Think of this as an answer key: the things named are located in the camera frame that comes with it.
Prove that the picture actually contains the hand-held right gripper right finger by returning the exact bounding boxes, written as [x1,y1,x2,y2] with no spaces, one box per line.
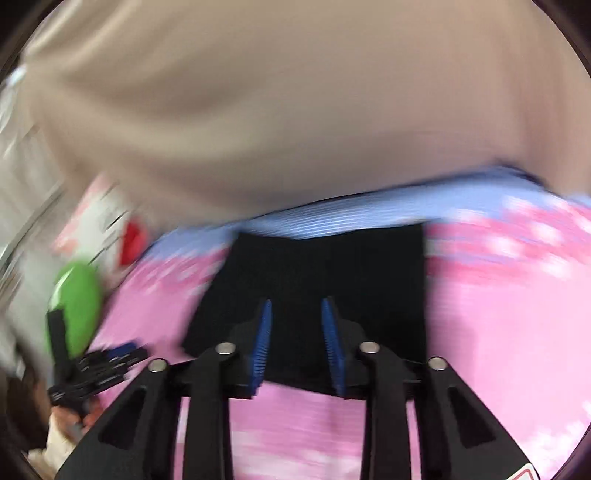
[321,298,539,480]

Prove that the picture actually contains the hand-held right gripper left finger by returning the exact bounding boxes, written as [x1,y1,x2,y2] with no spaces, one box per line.
[55,298,273,480]

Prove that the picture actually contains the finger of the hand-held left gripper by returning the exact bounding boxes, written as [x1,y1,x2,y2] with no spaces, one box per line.
[47,364,127,408]
[78,340,149,370]

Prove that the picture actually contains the black pants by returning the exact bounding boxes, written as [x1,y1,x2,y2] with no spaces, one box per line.
[181,222,428,398]

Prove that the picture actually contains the beige cloth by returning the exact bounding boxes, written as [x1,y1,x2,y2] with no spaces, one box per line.
[28,408,86,474]

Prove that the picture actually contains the white curtain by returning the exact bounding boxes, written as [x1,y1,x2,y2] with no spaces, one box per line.
[0,65,65,278]

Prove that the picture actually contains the pink floral blanket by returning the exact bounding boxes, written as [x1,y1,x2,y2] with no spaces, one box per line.
[85,166,591,480]

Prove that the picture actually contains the person's beige shirt torso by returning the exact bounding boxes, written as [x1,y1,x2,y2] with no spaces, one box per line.
[21,0,591,232]

